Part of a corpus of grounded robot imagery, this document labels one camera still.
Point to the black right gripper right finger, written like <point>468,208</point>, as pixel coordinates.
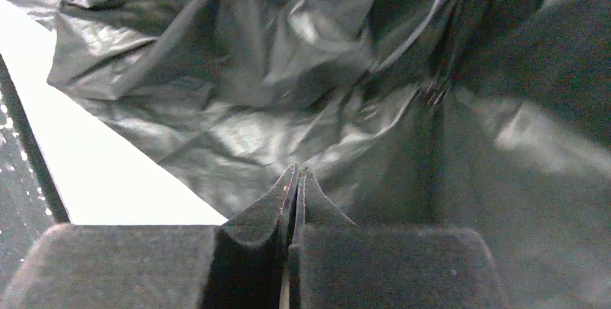
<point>334,263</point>

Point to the purple folding umbrella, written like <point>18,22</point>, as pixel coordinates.
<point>491,115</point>

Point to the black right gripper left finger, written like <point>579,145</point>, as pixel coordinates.
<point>234,265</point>

